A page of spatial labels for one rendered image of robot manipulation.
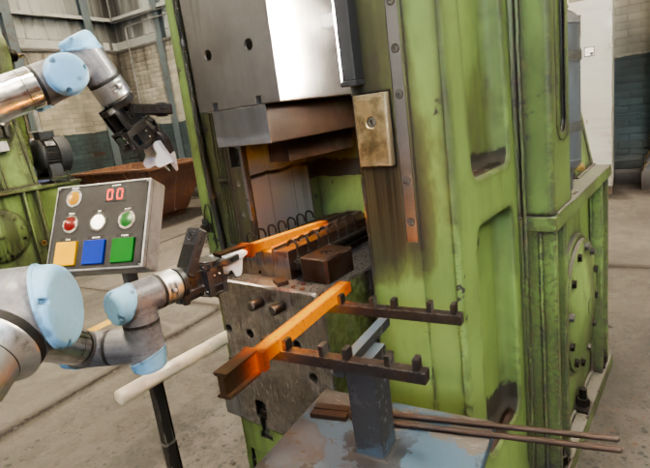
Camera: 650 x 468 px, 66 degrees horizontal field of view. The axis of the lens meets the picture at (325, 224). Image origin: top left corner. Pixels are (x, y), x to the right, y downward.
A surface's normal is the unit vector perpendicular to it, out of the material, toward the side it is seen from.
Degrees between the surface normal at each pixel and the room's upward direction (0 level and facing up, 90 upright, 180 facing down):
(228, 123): 90
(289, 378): 90
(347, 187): 90
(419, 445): 0
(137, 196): 60
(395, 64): 90
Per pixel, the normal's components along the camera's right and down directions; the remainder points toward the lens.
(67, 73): 0.63, 0.10
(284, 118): 0.79, 0.04
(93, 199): -0.25, -0.27
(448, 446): -0.13, -0.97
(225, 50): -0.61, 0.25
